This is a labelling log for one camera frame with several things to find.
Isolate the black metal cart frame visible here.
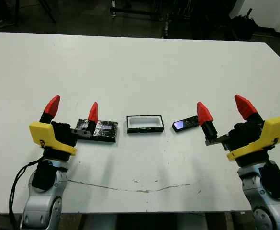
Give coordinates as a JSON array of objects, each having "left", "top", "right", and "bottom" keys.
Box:
[{"left": 109, "top": 0, "right": 169, "bottom": 22}]

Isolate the black slanted stand leg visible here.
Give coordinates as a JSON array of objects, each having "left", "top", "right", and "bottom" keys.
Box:
[{"left": 38, "top": 0, "right": 56, "bottom": 24}]

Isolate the metal pole with silver joint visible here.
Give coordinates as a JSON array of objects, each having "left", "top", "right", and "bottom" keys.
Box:
[{"left": 162, "top": 14, "right": 170, "bottom": 39}]

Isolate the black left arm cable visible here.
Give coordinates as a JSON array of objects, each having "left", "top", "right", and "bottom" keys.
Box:
[{"left": 9, "top": 153, "right": 47, "bottom": 230}]

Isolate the black box base white lining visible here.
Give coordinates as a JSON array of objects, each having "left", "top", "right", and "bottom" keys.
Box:
[{"left": 126, "top": 115, "right": 165, "bottom": 134}]

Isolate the glossy black box lid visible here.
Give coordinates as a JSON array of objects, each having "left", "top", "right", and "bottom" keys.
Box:
[{"left": 74, "top": 118, "right": 119, "bottom": 144}]

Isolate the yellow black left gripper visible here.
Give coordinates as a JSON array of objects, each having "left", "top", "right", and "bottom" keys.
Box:
[{"left": 29, "top": 95, "right": 99, "bottom": 164}]

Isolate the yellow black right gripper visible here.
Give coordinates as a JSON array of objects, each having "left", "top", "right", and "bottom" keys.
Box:
[{"left": 196, "top": 94, "right": 280, "bottom": 166}]

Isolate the dark sneaker white sole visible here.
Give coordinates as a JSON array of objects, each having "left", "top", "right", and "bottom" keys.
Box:
[{"left": 0, "top": 18, "right": 15, "bottom": 27}]

